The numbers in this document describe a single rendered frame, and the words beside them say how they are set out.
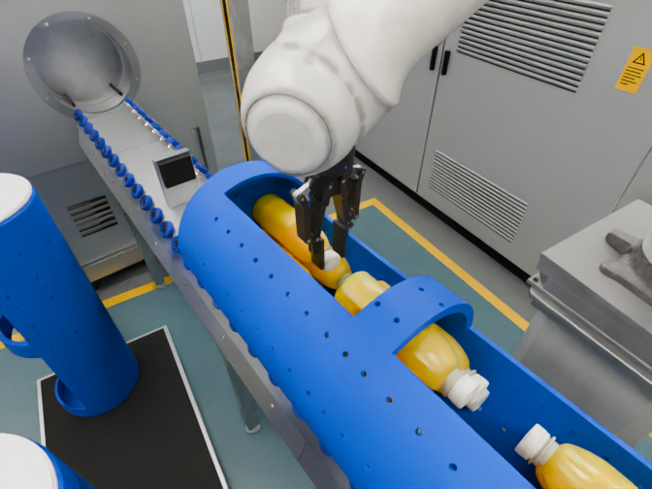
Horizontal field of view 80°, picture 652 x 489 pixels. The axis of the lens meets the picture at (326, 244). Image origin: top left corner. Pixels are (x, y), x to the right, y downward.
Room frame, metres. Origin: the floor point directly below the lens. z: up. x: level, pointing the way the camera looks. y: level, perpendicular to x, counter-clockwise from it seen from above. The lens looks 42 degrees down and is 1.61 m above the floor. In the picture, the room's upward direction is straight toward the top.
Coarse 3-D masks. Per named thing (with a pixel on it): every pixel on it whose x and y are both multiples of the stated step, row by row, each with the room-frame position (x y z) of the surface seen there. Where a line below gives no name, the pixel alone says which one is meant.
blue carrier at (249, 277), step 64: (256, 192) 0.66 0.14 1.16; (192, 256) 0.51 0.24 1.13; (256, 256) 0.42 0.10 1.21; (256, 320) 0.35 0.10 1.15; (320, 320) 0.30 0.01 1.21; (384, 320) 0.29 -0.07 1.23; (448, 320) 0.39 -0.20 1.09; (320, 384) 0.24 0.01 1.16; (384, 384) 0.22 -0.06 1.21; (512, 384) 0.29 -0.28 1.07; (384, 448) 0.16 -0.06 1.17; (448, 448) 0.15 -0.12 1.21; (512, 448) 0.23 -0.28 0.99
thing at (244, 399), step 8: (224, 360) 0.68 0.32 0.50; (232, 368) 0.66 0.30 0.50; (232, 376) 0.66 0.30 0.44; (232, 384) 0.68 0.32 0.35; (240, 384) 0.66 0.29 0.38; (240, 392) 0.66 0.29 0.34; (248, 392) 0.68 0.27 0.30; (240, 400) 0.65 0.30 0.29; (248, 400) 0.67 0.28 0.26; (240, 408) 0.68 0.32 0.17; (248, 408) 0.67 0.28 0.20; (248, 416) 0.66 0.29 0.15; (256, 416) 0.68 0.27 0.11; (248, 424) 0.66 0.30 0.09; (256, 424) 0.67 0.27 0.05; (248, 432) 0.66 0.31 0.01; (256, 432) 0.66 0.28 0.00
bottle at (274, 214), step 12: (264, 204) 0.64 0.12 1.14; (276, 204) 0.64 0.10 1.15; (288, 204) 0.65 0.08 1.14; (264, 216) 0.62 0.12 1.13; (276, 216) 0.60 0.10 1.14; (288, 216) 0.60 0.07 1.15; (264, 228) 0.62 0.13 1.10; (276, 228) 0.58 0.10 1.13; (288, 228) 0.57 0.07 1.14; (288, 240) 0.55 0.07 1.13; (300, 240) 0.54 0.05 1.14; (324, 240) 0.54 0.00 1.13; (300, 252) 0.53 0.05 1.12
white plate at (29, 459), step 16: (0, 448) 0.21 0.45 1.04; (16, 448) 0.21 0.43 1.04; (32, 448) 0.21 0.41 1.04; (0, 464) 0.20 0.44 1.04; (16, 464) 0.20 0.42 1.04; (32, 464) 0.20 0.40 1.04; (48, 464) 0.20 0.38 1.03; (0, 480) 0.18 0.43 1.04; (16, 480) 0.18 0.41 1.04; (32, 480) 0.18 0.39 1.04; (48, 480) 0.18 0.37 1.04
